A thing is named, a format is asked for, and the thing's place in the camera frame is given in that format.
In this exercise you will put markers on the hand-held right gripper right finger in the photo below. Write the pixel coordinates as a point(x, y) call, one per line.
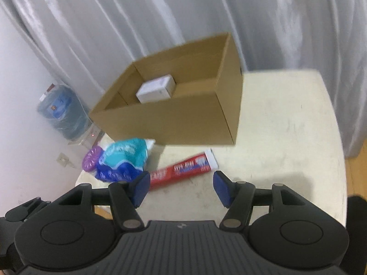
point(220, 187)

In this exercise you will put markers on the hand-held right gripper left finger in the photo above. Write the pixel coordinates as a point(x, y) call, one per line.
point(140, 189)

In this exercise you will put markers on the red toothpaste box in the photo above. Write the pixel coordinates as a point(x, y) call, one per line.
point(186, 167)

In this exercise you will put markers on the purple air freshener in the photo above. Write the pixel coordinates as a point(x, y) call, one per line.
point(91, 159)

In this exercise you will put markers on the brown cardboard box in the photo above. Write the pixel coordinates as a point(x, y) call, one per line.
point(172, 120)

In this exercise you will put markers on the blue plastic packet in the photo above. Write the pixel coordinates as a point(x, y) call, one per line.
point(123, 157)

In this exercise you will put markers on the white water dispenser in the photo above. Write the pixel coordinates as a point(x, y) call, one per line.
point(91, 136)

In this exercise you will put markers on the small white box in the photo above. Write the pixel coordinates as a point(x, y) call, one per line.
point(154, 90)

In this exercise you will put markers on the blue water bottle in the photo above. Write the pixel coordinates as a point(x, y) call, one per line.
point(63, 111)

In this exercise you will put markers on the dark cloth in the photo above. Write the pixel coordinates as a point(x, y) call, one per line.
point(358, 235)

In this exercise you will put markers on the white curtain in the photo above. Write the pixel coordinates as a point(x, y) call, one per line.
point(172, 11)

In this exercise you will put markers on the white wall socket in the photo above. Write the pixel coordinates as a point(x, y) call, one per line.
point(63, 159)

